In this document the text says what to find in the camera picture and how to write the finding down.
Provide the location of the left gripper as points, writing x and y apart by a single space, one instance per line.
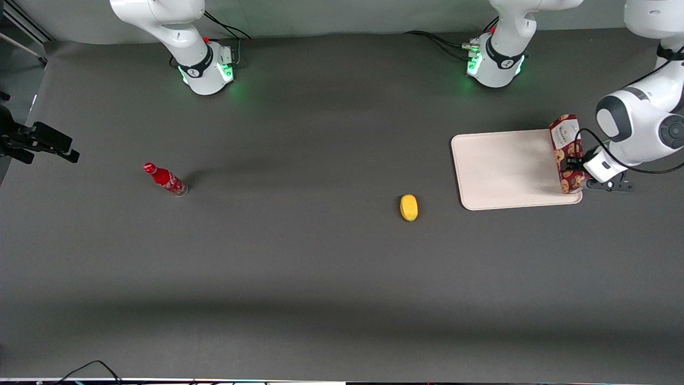
576 162

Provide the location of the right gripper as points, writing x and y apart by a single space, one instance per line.
21 140

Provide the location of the red cookie box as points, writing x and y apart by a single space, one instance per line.
565 139

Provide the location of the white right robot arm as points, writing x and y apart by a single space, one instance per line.
181 32

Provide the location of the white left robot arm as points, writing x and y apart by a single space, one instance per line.
644 117

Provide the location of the beige plastic tray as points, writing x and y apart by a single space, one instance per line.
507 168

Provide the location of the red cola bottle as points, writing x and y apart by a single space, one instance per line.
164 179

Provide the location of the yellow lemon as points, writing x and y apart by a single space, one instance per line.
409 207

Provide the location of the aluminium frame profile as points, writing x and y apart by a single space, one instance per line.
24 24

